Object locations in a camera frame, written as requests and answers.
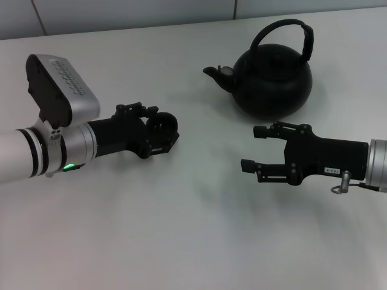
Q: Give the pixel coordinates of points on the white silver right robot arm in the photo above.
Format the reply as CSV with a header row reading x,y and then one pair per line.
x,y
378,166

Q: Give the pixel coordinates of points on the dark brown teacup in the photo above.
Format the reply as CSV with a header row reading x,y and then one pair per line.
x,y
164,121

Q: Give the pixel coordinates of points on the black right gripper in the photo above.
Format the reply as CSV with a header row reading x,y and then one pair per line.
x,y
332,157

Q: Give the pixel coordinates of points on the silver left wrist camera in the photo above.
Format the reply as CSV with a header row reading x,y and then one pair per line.
x,y
69,84

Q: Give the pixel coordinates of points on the black round teapot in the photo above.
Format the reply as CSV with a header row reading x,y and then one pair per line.
x,y
272,81

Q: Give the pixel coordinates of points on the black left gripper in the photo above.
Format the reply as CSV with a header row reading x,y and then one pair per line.
x,y
118,136

